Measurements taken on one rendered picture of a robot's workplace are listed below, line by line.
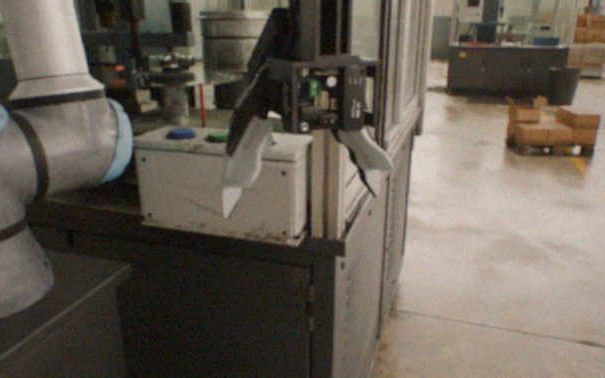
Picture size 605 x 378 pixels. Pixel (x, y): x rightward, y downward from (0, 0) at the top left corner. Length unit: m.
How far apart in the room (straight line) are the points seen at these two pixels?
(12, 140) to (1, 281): 0.16
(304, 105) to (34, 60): 0.42
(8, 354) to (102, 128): 0.29
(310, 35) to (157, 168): 0.50
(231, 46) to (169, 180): 1.07
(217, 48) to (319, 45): 1.50
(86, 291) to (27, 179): 0.16
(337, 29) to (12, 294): 0.49
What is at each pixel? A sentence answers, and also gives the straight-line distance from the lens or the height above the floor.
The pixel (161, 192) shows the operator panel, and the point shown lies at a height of 0.81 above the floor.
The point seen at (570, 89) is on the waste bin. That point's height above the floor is 0.23.
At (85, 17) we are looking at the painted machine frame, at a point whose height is 1.09.
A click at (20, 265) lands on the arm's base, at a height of 0.80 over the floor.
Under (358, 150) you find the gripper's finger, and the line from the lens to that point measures 0.45.
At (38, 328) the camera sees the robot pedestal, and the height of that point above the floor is 0.75.
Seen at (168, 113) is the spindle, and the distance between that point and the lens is 1.19.
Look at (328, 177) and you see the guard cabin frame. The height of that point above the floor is 0.85.
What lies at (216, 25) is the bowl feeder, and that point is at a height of 1.06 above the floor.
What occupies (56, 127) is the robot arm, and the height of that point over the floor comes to 0.95.
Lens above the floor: 1.08
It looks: 19 degrees down
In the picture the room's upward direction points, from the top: straight up
